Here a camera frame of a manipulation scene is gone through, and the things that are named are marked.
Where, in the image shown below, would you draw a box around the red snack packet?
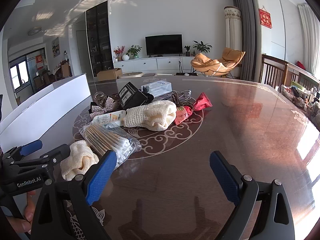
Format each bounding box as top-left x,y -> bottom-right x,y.
174,105 -> 194,125
191,92 -> 213,112

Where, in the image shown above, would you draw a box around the dark glass display cabinet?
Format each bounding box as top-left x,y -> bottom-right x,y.
86,1 -> 113,77

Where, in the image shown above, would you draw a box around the red flower plant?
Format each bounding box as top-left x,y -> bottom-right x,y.
114,46 -> 125,62

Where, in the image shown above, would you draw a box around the person's left hand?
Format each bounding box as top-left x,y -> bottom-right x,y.
5,191 -> 37,235

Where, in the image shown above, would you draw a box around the green potted plant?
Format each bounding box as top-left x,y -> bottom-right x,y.
126,45 -> 142,60

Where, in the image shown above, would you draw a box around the large leafy plant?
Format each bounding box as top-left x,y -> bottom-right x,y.
192,40 -> 212,54

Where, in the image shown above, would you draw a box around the black tripod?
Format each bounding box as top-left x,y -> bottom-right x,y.
176,60 -> 195,76

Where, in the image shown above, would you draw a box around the white television cabinet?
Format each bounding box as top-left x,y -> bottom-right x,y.
112,56 -> 200,77

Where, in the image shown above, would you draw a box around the covered standing air conditioner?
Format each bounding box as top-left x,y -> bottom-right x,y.
224,6 -> 243,55

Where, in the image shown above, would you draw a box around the grey curtain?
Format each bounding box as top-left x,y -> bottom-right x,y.
232,0 -> 258,82

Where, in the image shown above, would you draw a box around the white curtain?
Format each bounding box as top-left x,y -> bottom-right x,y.
297,3 -> 320,80

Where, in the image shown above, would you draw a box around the clear plastic box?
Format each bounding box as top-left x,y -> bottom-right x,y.
140,81 -> 173,98

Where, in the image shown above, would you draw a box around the wall painting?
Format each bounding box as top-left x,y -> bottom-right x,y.
51,37 -> 60,55

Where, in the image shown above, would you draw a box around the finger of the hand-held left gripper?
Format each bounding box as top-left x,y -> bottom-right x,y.
2,139 -> 43,163
10,144 -> 72,178

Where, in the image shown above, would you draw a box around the clear hair claw clip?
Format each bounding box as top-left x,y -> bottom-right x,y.
94,92 -> 107,105

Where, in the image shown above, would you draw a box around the white container box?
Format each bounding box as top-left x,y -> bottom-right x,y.
0,74 -> 92,153

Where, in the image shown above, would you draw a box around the black hair claw clip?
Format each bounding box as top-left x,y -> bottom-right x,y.
144,86 -> 156,103

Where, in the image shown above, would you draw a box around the dark framed window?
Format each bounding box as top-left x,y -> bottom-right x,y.
9,60 -> 28,90

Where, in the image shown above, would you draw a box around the cream ribbed knitted piece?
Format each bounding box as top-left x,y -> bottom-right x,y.
60,140 -> 100,182

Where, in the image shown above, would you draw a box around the clear frame glasses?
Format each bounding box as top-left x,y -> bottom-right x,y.
160,89 -> 192,103

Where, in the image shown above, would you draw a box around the rhinestone bow hair clip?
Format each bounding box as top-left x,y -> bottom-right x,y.
89,97 -> 125,120

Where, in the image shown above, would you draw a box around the white sunscreen bottle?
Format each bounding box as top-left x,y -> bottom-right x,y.
97,110 -> 128,128

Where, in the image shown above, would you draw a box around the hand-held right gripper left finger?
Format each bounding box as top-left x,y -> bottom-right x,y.
30,150 -> 117,240

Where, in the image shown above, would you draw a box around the black television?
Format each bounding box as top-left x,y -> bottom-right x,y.
145,34 -> 183,56

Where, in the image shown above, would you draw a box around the orange lounge chair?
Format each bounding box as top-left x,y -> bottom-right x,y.
190,47 -> 246,78

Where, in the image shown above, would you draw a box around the bag of cotton swabs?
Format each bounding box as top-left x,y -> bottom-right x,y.
79,121 -> 142,170

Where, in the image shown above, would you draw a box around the brown dining chair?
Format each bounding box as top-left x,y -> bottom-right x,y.
61,61 -> 73,78

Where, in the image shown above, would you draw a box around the wooden chair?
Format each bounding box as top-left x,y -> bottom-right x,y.
261,54 -> 320,98

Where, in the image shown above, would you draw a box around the black box with white pictograms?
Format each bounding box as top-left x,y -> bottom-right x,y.
117,82 -> 148,109

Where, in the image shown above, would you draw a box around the red wall hanging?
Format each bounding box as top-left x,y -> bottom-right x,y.
259,8 -> 273,29

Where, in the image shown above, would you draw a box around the cardboard box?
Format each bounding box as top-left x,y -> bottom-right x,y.
96,68 -> 123,81

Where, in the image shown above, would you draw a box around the cream waffle knitted piece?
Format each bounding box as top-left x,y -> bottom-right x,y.
122,100 -> 177,131

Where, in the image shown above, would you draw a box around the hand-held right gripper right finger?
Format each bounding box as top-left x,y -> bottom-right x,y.
209,150 -> 296,240

